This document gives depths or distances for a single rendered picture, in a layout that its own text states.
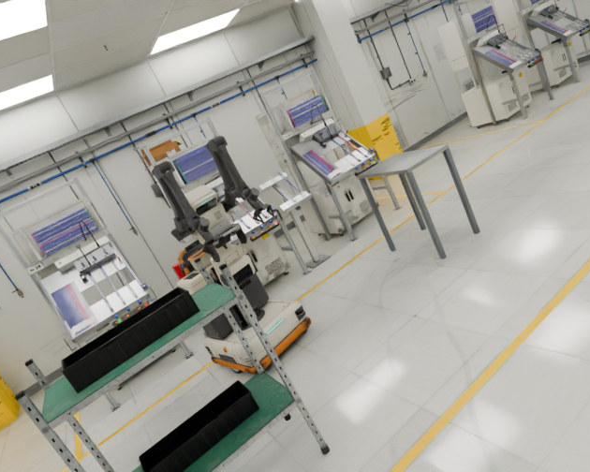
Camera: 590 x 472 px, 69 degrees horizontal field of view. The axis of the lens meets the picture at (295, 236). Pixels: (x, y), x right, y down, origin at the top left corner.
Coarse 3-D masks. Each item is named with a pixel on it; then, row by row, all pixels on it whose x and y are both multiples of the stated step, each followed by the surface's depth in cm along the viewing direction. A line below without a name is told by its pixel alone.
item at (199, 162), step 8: (192, 152) 445; (200, 152) 446; (208, 152) 450; (176, 160) 434; (184, 160) 438; (192, 160) 442; (200, 160) 446; (208, 160) 450; (176, 168) 442; (184, 168) 438; (192, 168) 442; (200, 168) 447; (208, 168) 450; (216, 168) 454; (184, 176) 439; (192, 176) 442; (200, 176) 446
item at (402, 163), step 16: (384, 160) 396; (400, 160) 365; (416, 160) 338; (448, 160) 343; (368, 176) 374; (400, 176) 406; (368, 192) 391; (416, 192) 330; (464, 192) 350; (416, 208) 414; (384, 224) 400; (432, 224) 338
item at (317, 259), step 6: (282, 198) 458; (294, 210) 460; (294, 216) 460; (294, 222) 465; (300, 222) 463; (300, 228) 463; (300, 234) 470; (306, 234) 467; (306, 240) 468; (306, 246) 473; (312, 246) 471; (312, 252) 471; (312, 258) 478; (318, 258) 475; (324, 258) 471; (306, 264) 481; (312, 264) 473; (318, 264) 465
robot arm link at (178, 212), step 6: (162, 162) 258; (168, 162) 258; (162, 168) 255; (168, 168) 258; (162, 180) 263; (162, 186) 266; (168, 186) 265; (168, 192) 266; (168, 198) 269; (174, 198) 269; (174, 204) 269; (174, 210) 271; (180, 210) 271; (180, 216) 272; (174, 222) 275; (180, 222) 272; (180, 228) 273
